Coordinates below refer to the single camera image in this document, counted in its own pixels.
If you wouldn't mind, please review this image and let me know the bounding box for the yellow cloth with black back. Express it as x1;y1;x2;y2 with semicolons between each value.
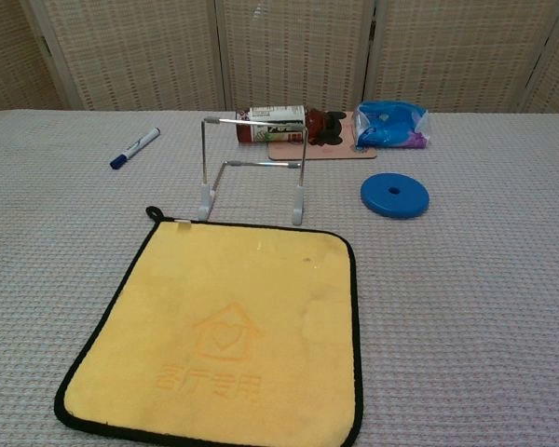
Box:
53;205;363;447

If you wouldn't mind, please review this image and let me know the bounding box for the red brown labelled bottle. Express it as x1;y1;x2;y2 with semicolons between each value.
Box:
235;105;330;146

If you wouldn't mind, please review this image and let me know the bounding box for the blue plastic disc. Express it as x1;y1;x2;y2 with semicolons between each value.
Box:
360;172;430;219

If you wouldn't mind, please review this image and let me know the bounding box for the blue tissue pack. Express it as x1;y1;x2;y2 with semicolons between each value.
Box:
351;100;430;153

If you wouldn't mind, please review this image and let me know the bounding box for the blue white marker pen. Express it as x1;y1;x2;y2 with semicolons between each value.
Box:
109;127;162;170

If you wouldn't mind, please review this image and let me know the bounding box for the white woven tablecloth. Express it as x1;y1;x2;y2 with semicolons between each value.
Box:
0;109;559;447

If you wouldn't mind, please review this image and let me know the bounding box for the small metal wire rack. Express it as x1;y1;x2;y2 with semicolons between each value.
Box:
198;115;308;227

